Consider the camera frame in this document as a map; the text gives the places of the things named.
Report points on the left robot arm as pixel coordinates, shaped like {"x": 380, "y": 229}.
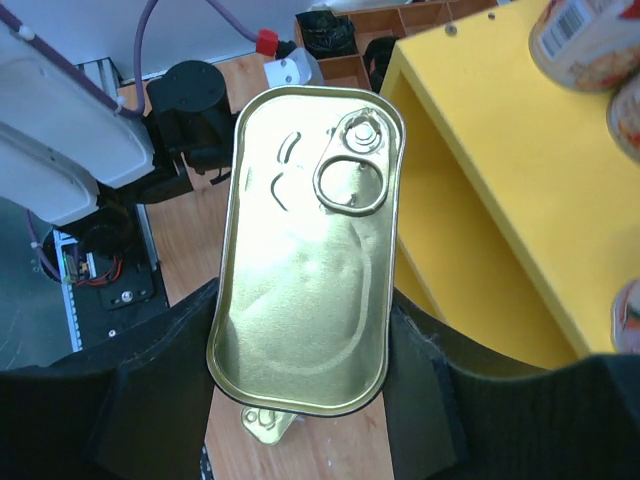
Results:
{"x": 73, "y": 156}

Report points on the rolled black belt middle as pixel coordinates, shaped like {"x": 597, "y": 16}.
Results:
{"x": 376, "y": 60}

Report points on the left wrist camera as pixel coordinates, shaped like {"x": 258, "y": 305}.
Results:
{"x": 297, "y": 68}

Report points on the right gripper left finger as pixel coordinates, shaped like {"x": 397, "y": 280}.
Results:
{"x": 133, "y": 407}

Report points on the gold rectangular tin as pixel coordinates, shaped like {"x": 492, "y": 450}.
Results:
{"x": 307, "y": 268}
{"x": 266, "y": 426}

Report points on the wooden divided tray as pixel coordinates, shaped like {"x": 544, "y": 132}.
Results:
{"x": 401, "y": 21}

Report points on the white lid can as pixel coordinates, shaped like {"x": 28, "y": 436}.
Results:
{"x": 625, "y": 319}

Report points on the yellow shelf cabinet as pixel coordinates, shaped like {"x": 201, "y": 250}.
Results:
{"x": 518, "y": 213}

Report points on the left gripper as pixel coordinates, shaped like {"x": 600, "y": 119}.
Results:
{"x": 190, "y": 123}

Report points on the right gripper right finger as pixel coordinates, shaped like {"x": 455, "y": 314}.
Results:
{"x": 456, "y": 409}

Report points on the rolled dark belt bottom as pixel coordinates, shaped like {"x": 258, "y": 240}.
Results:
{"x": 326, "y": 35}

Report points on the red white can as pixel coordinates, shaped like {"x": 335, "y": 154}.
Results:
{"x": 587, "y": 45}
{"x": 623, "y": 118}

